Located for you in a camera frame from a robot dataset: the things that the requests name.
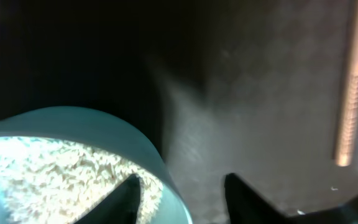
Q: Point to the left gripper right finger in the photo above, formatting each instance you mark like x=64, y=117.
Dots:
x=245, y=205

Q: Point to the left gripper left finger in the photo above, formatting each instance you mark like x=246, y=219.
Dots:
x=119, y=207

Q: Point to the light blue rice bowl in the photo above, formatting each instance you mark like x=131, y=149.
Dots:
x=58, y=163

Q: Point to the wooden chopstick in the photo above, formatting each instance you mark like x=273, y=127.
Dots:
x=348, y=123

